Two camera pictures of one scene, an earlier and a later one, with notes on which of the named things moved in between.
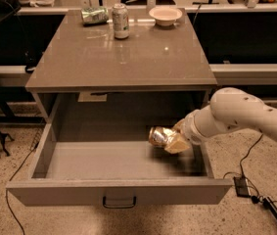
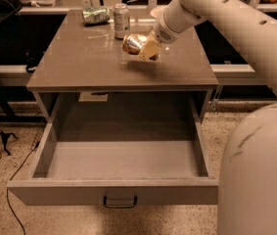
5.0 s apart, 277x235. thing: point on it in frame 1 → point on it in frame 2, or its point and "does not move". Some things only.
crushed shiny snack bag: [160, 136] → [133, 43]
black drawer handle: [120, 207] does not move
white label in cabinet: [90, 97] does not move
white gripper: [190, 129] → [161, 33]
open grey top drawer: [94, 149] does not move
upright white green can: [120, 19] does not move
